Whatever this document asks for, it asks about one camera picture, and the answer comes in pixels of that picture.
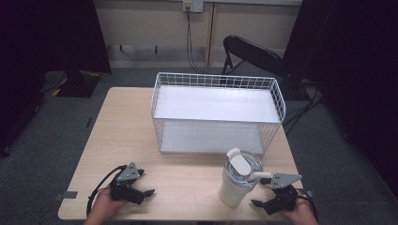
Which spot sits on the dark curtain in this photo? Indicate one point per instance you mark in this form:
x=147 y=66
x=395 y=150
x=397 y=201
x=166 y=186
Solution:
x=359 y=62
x=47 y=34

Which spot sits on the person's right hand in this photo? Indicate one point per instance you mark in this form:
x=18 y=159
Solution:
x=298 y=211

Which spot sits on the black folding chair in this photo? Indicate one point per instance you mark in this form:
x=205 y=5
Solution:
x=253 y=51

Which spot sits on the black stand base striped tape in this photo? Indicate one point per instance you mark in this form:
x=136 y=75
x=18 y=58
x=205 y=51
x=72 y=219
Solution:
x=75 y=85

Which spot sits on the person's left hand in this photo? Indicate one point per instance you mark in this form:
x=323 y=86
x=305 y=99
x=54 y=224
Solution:
x=104 y=204

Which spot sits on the white wall socket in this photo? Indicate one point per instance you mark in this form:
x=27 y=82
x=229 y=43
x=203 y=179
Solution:
x=193 y=6

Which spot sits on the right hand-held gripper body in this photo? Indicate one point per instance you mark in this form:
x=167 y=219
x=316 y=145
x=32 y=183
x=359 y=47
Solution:
x=283 y=195

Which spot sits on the white cup with lid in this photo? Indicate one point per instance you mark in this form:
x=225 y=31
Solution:
x=233 y=190

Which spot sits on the black tape strip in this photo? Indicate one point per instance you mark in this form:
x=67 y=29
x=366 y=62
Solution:
x=89 y=122

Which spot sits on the grey tape piece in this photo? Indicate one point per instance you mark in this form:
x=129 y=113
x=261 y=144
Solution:
x=66 y=195
x=308 y=192

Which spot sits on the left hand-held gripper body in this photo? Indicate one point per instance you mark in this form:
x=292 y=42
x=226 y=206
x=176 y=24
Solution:
x=122 y=187

